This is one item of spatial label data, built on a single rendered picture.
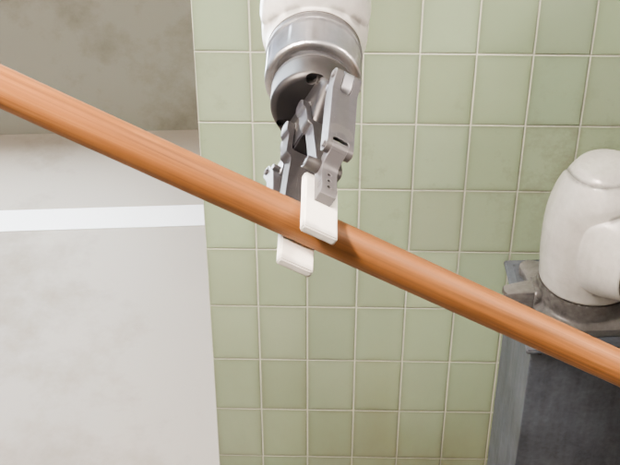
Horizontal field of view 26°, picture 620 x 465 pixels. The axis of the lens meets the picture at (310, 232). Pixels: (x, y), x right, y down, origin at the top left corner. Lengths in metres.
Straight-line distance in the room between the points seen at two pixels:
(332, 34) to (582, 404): 1.13
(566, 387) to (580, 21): 0.64
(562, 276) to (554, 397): 0.22
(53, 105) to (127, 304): 2.70
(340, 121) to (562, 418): 1.21
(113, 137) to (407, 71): 1.45
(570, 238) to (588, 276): 0.06
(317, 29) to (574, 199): 0.86
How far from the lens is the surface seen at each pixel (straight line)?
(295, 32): 1.23
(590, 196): 2.00
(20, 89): 1.00
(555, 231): 2.05
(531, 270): 2.21
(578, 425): 2.25
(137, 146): 1.01
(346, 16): 1.27
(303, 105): 1.15
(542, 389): 2.18
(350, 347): 2.82
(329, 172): 1.07
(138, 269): 3.80
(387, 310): 2.76
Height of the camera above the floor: 2.42
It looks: 38 degrees down
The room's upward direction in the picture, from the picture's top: straight up
